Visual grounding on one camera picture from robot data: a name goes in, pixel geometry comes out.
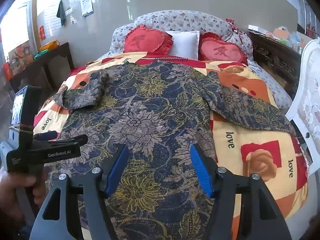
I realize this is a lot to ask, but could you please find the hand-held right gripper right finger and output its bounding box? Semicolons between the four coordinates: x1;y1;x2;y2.
190;144;293;240

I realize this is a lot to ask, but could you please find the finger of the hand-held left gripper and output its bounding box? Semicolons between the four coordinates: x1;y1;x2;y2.
51;134;88;147
34;131;58;142

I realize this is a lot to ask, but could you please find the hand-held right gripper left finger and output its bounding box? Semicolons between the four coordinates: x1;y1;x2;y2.
29;144;130;240

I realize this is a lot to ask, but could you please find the blue grey floral shirt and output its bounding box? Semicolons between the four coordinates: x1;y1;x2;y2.
46;61;297;240

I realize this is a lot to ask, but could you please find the person's left hand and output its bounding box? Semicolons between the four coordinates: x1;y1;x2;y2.
0;167;48;207

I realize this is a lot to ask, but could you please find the orange red printed blanket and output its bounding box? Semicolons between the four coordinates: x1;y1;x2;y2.
32;51;310;235

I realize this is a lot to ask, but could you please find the dark wooden side table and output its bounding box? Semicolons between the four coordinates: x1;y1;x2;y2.
10;42;75;100

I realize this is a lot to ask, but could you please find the orange printed box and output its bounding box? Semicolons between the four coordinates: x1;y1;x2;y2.
7;46;34;68

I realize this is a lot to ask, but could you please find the yellow basket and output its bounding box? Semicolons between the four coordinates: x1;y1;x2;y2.
39;39;60;52

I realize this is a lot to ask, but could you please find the window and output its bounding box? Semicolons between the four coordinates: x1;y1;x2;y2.
0;5;33;75

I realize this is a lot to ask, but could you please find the floral bed sheet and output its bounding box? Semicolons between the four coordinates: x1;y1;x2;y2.
246;60;293;109

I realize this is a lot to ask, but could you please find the red heart-shaped pillow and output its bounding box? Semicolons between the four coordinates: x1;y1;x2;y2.
123;24;174;55
199;32;248;64

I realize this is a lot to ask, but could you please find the dark hanging cloth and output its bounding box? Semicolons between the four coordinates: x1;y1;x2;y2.
56;0;67;27

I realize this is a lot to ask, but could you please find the white pillow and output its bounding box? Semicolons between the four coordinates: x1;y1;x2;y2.
165;30;200;60

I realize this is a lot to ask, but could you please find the dark carved wooden cabinet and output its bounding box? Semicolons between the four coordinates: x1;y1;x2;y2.
247;30;303;98

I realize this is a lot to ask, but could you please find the eye chart poster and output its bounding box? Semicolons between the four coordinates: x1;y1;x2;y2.
79;0;94;17

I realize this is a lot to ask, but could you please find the white ornate chair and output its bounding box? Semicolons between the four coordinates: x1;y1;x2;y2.
285;39;320;175

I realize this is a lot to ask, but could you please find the floral padded headboard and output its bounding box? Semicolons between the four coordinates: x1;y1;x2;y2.
109;10;253;58

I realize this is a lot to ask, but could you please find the pile of colourful packets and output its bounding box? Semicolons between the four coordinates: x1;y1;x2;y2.
249;25;308;53

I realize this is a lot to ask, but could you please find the red wall hanging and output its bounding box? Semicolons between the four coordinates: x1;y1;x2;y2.
304;0;320;38

